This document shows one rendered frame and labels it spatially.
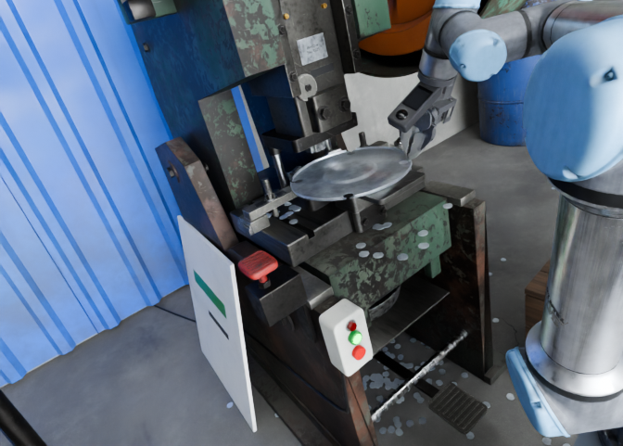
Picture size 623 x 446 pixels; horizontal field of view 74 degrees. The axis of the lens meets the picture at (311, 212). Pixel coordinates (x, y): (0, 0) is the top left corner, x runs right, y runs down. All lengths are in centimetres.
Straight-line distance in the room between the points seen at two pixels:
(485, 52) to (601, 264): 38
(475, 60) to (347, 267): 47
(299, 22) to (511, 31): 42
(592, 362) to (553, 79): 34
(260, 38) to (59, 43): 127
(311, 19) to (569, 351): 75
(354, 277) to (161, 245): 141
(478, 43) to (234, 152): 69
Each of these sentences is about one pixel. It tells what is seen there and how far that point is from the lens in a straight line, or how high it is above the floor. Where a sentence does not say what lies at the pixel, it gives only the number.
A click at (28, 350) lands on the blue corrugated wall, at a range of 228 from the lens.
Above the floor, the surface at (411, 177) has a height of 78.
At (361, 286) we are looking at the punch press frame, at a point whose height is 57.
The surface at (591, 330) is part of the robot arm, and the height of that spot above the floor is 78.
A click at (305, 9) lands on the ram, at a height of 114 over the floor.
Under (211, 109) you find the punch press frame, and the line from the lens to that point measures 112.
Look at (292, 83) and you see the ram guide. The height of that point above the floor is 102.
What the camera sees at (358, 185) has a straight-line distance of 91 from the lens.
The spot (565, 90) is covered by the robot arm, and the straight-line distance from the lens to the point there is 38.
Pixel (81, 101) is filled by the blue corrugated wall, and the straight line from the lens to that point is 200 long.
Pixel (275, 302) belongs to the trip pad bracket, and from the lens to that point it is 80.
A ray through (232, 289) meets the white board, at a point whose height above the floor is 51.
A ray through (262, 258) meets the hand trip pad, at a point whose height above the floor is 76.
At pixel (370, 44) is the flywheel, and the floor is 101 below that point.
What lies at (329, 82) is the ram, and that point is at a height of 99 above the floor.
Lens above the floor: 115
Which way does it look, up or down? 26 degrees down
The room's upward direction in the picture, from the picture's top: 15 degrees counter-clockwise
